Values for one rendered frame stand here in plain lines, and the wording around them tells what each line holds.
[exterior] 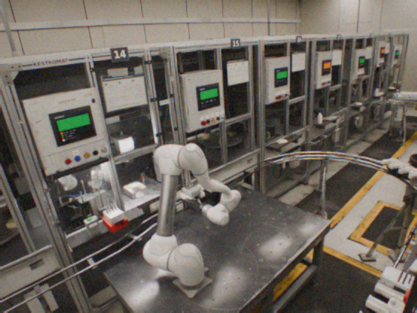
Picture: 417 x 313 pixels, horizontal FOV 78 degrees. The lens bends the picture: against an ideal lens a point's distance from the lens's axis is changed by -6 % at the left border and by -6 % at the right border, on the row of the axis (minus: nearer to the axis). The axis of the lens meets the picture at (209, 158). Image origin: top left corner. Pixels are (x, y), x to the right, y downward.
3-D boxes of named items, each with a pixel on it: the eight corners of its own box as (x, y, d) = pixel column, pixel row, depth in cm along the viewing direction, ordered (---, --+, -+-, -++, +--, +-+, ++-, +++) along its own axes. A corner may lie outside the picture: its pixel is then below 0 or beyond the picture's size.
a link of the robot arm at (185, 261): (196, 290, 152) (192, 261, 144) (170, 280, 160) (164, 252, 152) (209, 270, 165) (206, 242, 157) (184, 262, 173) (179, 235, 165)
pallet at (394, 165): (379, 168, 258) (381, 159, 254) (391, 166, 260) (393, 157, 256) (409, 185, 225) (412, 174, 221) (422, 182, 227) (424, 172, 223)
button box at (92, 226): (91, 238, 175) (86, 223, 171) (86, 232, 181) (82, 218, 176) (102, 232, 180) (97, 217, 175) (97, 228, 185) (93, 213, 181)
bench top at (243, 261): (178, 371, 120) (177, 367, 118) (92, 260, 194) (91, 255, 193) (331, 225, 210) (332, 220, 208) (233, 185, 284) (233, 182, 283)
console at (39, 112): (47, 177, 158) (22, 100, 140) (38, 165, 178) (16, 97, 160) (112, 156, 183) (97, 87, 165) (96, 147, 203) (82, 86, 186)
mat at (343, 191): (332, 229, 301) (332, 229, 300) (287, 212, 342) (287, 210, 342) (433, 118, 652) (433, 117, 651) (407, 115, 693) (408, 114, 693)
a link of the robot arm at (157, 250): (166, 276, 156) (137, 265, 166) (181, 267, 171) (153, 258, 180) (179, 144, 155) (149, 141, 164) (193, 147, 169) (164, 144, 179)
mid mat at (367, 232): (403, 261, 246) (403, 261, 246) (347, 238, 285) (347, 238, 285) (426, 215, 306) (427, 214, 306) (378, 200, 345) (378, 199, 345)
